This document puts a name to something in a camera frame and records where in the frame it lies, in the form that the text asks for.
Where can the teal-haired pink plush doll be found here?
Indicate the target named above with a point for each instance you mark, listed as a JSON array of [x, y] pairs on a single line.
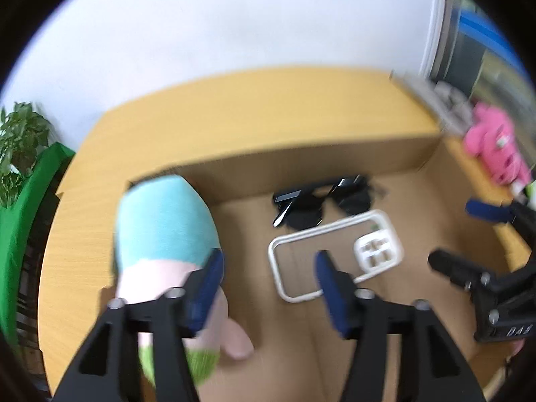
[[163, 226]]

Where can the black sunglasses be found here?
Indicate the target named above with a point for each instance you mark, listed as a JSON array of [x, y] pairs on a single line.
[[305, 209]]

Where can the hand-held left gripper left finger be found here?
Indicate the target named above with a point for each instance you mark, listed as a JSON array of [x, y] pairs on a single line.
[[207, 287]]

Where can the brown cardboard box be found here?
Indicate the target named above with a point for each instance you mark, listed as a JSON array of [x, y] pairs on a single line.
[[272, 343]]

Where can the green board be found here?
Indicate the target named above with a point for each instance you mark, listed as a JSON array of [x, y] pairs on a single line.
[[25, 226]]

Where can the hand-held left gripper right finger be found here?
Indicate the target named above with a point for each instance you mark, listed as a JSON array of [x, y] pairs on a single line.
[[331, 289]]

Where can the glass partition with blue stripe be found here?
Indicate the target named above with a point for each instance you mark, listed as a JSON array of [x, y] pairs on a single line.
[[473, 46]]

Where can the white phone case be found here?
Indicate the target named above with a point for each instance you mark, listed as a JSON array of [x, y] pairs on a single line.
[[280, 276]]

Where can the pink plush toy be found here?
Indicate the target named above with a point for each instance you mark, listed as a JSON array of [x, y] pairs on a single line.
[[496, 138]]

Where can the grey blurred object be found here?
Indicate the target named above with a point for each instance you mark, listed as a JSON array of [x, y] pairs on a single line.
[[444, 96]]

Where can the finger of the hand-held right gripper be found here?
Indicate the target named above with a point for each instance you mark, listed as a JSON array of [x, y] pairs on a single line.
[[456, 266], [485, 211]]

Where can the green potted plant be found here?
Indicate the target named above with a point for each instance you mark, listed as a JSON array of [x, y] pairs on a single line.
[[23, 146]]

